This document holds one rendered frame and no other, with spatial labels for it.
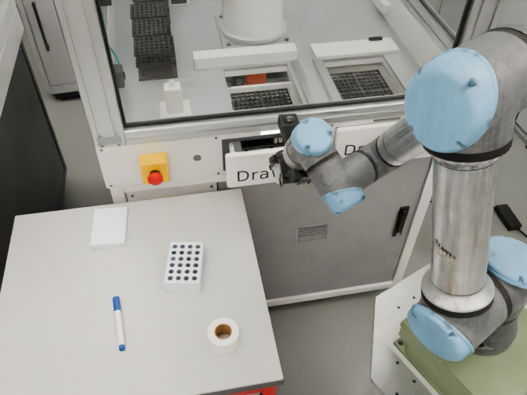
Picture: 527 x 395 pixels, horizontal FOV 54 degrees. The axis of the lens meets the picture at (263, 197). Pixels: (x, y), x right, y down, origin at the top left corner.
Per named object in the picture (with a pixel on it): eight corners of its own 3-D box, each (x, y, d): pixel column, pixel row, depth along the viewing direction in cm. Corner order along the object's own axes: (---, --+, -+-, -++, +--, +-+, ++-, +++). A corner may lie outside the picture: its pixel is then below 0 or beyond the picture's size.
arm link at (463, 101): (510, 334, 93) (554, 33, 63) (457, 384, 87) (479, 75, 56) (452, 300, 102) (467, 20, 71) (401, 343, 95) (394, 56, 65)
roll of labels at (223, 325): (204, 332, 117) (202, 323, 114) (233, 322, 118) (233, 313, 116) (213, 359, 112) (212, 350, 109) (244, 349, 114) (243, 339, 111)
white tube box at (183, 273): (200, 292, 124) (199, 283, 121) (165, 291, 124) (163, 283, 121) (205, 251, 133) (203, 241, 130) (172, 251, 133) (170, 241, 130)
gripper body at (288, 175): (278, 188, 123) (286, 178, 112) (273, 154, 125) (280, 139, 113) (309, 184, 125) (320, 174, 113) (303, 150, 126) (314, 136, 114)
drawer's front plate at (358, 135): (428, 150, 153) (437, 120, 145) (333, 161, 149) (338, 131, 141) (426, 146, 154) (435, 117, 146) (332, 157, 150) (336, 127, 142)
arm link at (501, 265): (536, 300, 100) (565, 257, 91) (495, 338, 95) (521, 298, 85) (483, 261, 107) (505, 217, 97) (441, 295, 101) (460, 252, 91)
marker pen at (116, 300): (126, 350, 113) (125, 346, 112) (118, 352, 113) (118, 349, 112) (120, 298, 122) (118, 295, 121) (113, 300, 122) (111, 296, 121)
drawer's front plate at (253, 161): (330, 175, 145) (334, 145, 137) (227, 188, 140) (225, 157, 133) (328, 171, 146) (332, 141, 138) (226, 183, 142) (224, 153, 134)
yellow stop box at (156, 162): (170, 183, 138) (167, 164, 133) (143, 186, 137) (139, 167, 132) (169, 171, 142) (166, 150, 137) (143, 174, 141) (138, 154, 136)
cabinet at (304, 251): (402, 295, 214) (457, 147, 156) (150, 335, 200) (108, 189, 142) (337, 147, 279) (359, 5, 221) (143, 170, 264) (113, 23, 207)
